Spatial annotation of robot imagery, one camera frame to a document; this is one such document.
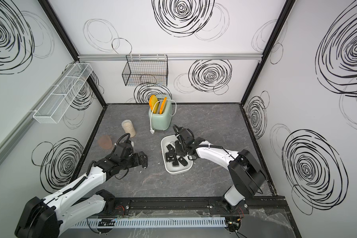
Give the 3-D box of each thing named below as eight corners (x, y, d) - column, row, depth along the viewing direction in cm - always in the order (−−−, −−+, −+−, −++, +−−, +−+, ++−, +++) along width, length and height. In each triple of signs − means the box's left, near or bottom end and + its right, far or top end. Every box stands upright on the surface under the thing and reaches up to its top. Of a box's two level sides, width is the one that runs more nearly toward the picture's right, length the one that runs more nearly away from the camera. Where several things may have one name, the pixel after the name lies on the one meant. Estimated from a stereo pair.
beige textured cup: (125, 137, 102) (120, 128, 93) (127, 129, 106) (123, 119, 98) (134, 137, 102) (130, 128, 93) (136, 129, 106) (133, 119, 98)
